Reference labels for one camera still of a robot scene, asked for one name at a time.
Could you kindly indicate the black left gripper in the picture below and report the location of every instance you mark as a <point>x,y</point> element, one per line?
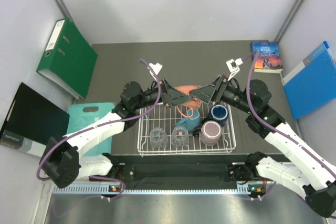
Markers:
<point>172,96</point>

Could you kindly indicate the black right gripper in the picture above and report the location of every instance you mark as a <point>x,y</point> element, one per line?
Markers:
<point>206,93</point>

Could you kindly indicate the dark blue ceramic mug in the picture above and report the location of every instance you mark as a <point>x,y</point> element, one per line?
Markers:
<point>219,113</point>

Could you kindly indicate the light blue dotted mug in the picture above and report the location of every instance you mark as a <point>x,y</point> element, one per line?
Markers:
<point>191,121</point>

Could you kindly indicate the lilac ceramic mug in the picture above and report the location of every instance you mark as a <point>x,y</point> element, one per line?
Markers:
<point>209,133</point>

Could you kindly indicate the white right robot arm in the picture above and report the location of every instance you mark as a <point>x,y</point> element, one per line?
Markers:
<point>313,178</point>

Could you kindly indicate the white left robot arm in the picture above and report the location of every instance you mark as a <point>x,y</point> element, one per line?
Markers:
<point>64,160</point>

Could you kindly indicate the clear glass right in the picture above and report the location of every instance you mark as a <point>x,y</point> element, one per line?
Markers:
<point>180,137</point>

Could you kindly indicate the clear glass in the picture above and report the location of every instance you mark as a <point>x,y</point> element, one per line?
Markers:
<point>180,137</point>
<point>158,138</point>

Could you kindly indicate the clear glass left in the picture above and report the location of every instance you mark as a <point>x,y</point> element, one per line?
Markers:
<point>158,138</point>

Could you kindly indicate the Jane Eyre paperback book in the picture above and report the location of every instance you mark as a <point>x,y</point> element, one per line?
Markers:
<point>269,60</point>

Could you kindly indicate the teal cutting board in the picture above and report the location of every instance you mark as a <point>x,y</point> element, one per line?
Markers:
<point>82,115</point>

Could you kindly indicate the blue folder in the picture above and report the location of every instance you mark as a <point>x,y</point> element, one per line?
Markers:
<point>311,84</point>

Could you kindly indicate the green lever arch binder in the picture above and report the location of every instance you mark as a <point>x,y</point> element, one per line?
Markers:
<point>68,59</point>

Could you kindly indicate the black clip file folder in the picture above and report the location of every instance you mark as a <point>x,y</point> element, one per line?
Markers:
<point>30,122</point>

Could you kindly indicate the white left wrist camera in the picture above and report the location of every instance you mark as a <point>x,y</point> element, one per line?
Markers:
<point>155,68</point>

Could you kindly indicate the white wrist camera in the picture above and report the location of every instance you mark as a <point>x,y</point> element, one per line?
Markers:
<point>233,66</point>
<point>155,68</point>

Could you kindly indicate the white wire dish rack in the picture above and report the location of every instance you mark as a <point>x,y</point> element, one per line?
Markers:
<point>166,118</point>

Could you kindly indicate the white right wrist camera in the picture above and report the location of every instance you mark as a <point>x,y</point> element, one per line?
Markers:
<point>233,66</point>

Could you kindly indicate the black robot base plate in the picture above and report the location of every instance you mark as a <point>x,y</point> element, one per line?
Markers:
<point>181,171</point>

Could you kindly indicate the white slotted cable duct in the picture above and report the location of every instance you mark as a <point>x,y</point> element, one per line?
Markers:
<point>108,189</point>

